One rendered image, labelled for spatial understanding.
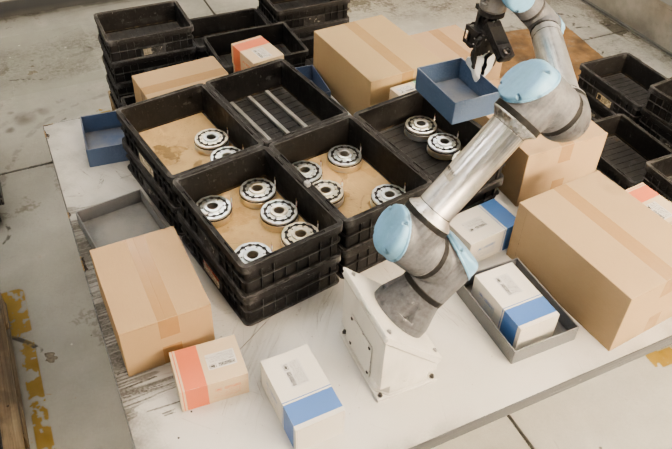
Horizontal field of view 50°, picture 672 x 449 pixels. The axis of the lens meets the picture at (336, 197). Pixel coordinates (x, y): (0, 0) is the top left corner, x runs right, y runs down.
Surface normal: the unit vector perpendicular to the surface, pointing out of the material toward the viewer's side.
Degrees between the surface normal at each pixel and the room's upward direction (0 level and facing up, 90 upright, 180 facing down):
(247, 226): 0
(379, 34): 0
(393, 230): 54
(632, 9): 90
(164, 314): 0
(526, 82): 39
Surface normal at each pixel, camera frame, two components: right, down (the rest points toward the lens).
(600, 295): -0.86, 0.31
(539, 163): 0.42, 0.60
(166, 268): 0.04, -0.76
